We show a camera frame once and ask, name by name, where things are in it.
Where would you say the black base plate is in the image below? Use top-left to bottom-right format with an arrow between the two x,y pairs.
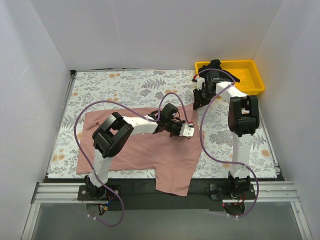
76,177 -> 257,212

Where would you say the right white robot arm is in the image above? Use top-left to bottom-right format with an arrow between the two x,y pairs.
192,68 -> 260,199

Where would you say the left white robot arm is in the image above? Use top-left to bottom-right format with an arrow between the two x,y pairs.
85,103 -> 194,200

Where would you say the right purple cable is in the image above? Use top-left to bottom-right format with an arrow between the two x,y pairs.
192,67 -> 260,221

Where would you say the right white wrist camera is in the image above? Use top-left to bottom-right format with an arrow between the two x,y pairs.
192,76 -> 205,90

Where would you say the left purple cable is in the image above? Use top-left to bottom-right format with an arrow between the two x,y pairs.
74,92 -> 195,228

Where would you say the purple cable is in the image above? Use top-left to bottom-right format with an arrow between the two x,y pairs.
192,67 -> 260,221
74,92 -> 195,228

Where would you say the floral table mat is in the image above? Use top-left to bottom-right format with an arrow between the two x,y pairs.
46,69 -> 278,179

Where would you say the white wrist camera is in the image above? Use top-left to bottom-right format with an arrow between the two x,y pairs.
179,123 -> 195,138
192,76 -> 205,90

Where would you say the yellow plastic bin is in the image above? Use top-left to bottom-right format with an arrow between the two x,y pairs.
193,60 -> 265,95

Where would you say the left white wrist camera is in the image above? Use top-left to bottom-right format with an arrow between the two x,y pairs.
179,123 -> 195,138

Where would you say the black t shirt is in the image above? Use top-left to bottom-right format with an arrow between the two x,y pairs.
198,59 -> 240,83

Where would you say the aluminium frame rail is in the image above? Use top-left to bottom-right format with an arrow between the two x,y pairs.
22,179 -> 312,240

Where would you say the pink t shirt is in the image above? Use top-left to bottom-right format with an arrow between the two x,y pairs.
76,104 -> 202,197

